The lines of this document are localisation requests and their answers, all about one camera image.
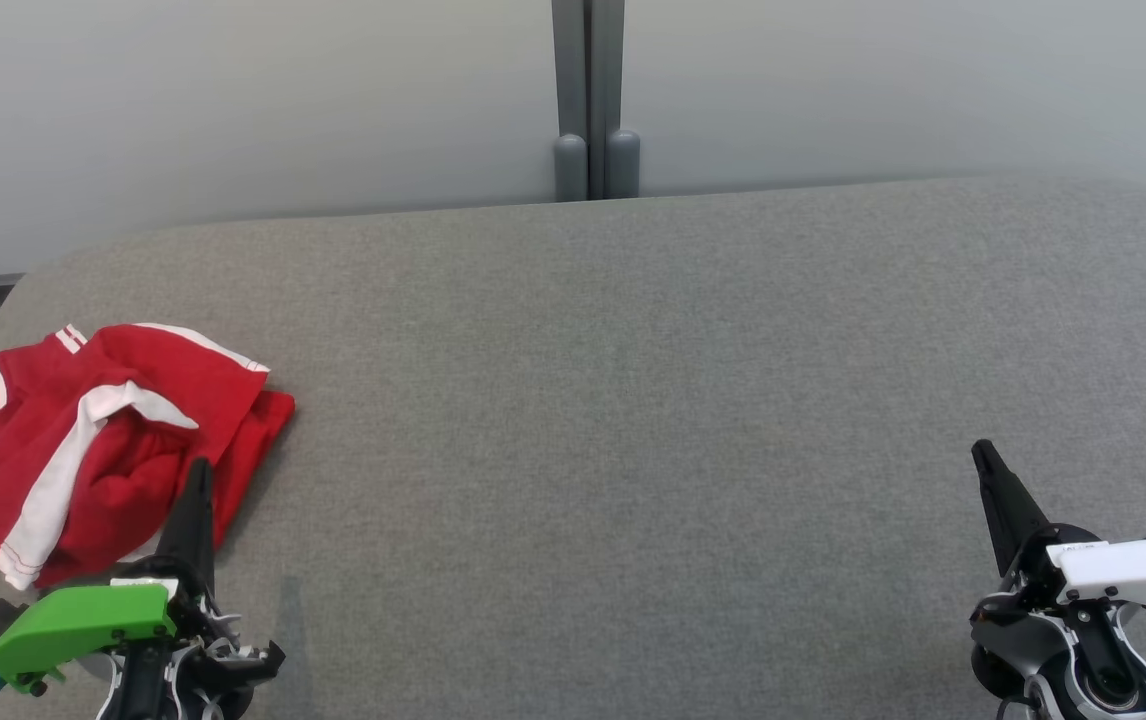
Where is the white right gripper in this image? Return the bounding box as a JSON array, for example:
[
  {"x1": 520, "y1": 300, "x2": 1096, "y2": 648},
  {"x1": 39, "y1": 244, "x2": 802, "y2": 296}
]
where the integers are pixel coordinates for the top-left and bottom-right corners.
[{"x1": 971, "y1": 440, "x2": 1146, "y2": 611}]

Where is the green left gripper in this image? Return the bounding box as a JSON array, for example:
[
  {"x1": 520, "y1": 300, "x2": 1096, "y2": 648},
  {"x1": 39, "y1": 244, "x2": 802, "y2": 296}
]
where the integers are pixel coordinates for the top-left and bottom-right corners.
[{"x1": 0, "y1": 457, "x2": 286, "y2": 696}]

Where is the red and white shirt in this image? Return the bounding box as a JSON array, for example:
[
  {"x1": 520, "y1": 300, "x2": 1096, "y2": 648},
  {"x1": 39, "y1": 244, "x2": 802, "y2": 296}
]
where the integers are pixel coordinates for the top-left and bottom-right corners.
[{"x1": 0, "y1": 322, "x2": 274, "y2": 549}]

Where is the grey partition post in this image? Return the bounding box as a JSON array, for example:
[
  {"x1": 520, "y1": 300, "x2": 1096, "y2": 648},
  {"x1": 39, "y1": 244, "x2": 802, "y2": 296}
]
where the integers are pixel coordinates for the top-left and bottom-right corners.
[
  {"x1": 551, "y1": 0, "x2": 590, "y2": 203},
  {"x1": 589, "y1": 0, "x2": 642, "y2": 199}
]

